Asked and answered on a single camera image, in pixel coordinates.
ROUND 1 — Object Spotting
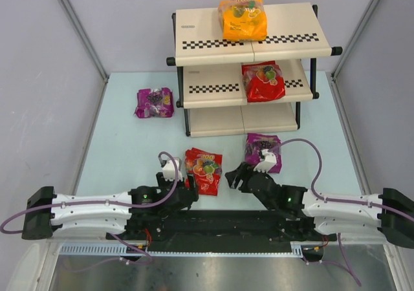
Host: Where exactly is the red fruit gummy bag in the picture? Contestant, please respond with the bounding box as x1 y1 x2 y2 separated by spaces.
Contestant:
241 61 286 103
184 147 223 197

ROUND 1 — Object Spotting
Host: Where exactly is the orange mango gummy bag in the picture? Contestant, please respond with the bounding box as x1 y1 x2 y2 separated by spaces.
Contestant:
217 0 268 41

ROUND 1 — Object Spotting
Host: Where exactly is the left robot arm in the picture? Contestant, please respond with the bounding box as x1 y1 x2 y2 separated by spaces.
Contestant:
21 173 199 241

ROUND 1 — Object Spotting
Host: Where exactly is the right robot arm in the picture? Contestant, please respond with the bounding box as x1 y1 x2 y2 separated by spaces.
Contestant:
224 162 413 249

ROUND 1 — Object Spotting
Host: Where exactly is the beige three-tier shelf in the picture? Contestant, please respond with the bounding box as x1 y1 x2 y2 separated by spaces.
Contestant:
166 3 343 137

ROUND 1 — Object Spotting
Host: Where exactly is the purple grape gummy bag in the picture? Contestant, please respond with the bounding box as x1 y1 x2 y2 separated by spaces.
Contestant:
135 87 174 119
245 133 282 173

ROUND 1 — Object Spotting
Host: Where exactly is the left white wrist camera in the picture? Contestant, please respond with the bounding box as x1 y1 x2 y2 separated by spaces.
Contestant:
162 157 182 181

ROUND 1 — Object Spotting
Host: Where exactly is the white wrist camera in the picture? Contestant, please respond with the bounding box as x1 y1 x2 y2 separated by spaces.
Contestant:
162 157 182 181
254 149 277 173

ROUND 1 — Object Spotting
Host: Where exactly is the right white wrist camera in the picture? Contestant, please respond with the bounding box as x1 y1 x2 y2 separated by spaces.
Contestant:
254 149 277 173

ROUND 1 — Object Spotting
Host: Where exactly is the grey cable duct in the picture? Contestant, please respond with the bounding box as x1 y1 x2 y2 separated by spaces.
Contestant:
60 237 323 257

